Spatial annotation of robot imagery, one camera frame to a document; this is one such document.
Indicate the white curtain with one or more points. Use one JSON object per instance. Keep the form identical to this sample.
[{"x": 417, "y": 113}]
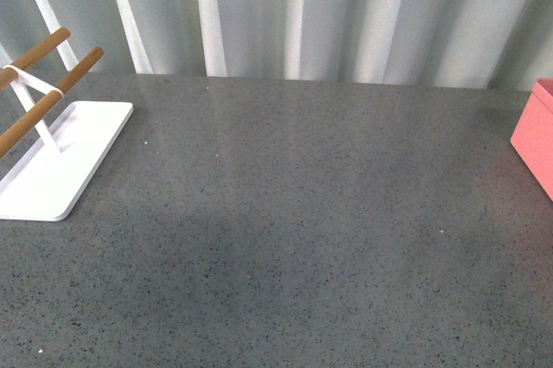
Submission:
[{"x": 505, "y": 44}]

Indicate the white towel rack stand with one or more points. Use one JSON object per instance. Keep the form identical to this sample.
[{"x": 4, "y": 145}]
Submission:
[{"x": 47, "y": 181}]

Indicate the pink plastic bin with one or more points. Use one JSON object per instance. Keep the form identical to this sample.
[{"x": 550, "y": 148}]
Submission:
[{"x": 532, "y": 137}]

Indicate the wooden rack bar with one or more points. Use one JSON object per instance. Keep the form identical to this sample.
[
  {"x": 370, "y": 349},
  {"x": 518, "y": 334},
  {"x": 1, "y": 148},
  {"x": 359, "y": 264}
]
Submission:
[
  {"x": 20, "y": 128},
  {"x": 34, "y": 55}
]

